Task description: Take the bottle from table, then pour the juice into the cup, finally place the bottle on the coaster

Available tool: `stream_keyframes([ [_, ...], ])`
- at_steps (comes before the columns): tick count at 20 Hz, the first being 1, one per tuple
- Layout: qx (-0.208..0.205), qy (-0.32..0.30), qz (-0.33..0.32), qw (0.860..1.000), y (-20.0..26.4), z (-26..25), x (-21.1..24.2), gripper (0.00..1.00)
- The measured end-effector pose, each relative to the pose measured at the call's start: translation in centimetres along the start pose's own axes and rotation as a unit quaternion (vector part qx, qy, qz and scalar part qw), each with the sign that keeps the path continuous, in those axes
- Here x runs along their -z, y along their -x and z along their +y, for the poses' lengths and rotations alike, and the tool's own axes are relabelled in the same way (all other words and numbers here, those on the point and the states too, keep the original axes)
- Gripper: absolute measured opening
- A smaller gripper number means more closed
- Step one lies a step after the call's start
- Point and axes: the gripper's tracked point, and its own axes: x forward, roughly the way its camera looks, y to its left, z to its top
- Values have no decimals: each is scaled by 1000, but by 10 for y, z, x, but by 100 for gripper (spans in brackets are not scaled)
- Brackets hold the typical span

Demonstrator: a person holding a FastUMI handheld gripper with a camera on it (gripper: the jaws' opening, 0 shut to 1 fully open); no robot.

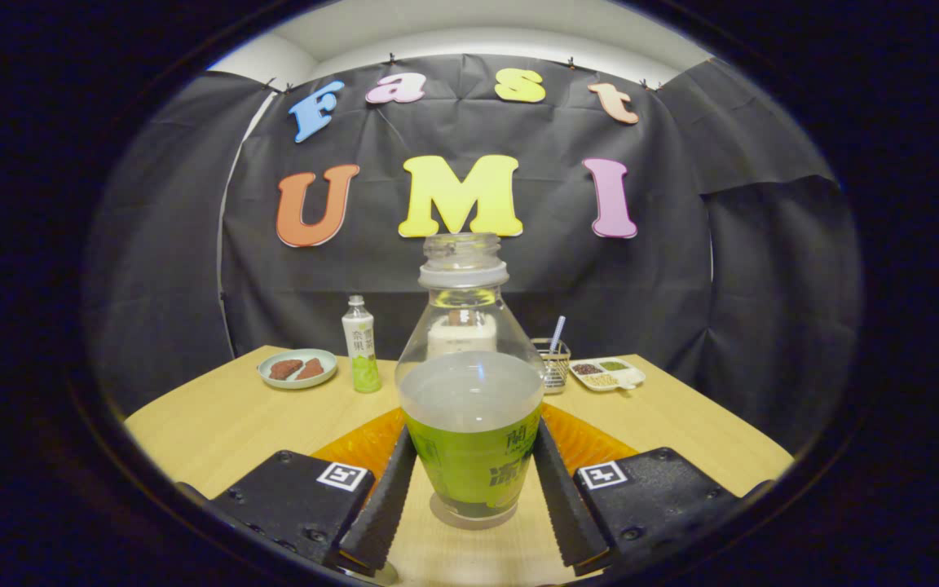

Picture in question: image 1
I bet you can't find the wire mesh holder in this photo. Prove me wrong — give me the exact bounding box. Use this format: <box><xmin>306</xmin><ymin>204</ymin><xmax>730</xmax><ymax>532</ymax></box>
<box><xmin>531</xmin><ymin>338</ymin><xmax>572</xmax><ymax>395</ymax></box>

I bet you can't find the pale green plate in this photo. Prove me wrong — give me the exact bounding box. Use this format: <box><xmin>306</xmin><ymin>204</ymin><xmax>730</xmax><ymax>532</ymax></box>
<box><xmin>257</xmin><ymin>348</ymin><xmax>339</xmax><ymax>391</ymax></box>

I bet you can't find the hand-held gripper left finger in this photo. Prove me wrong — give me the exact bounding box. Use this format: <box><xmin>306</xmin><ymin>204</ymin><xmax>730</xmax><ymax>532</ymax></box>
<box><xmin>207</xmin><ymin>408</ymin><xmax>419</xmax><ymax>572</ymax></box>

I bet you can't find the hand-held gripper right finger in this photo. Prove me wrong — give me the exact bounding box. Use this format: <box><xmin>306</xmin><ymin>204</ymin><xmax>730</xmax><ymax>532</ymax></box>
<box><xmin>535</xmin><ymin>405</ymin><xmax>743</xmax><ymax>576</ymax></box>

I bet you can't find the green label juice bottle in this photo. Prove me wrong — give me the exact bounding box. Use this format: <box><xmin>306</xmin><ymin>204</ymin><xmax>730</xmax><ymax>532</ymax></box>
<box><xmin>395</xmin><ymin>232</ymin><xmax>546</xmax><ymax>527</ymax></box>

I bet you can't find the wooden table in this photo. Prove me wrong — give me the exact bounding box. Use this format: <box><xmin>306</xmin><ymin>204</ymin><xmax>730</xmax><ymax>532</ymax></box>
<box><xmin>125</xmin><ymin>345</ymin><xmax>795</xmax><ymax>584</ymax></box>

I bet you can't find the slim green drink bottle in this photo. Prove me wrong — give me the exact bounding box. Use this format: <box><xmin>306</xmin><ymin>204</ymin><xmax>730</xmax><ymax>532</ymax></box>
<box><xmin>342</xmin><ymin>295</ymin><xmax>382</xmax><ymax>394</ymax></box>

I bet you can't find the white divided dish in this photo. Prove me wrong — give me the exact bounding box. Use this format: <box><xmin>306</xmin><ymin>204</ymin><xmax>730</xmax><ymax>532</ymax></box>
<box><xmin>569</xmin><ymin>357</ymin><xmax>646</xmax><ymax>392</ymax></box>

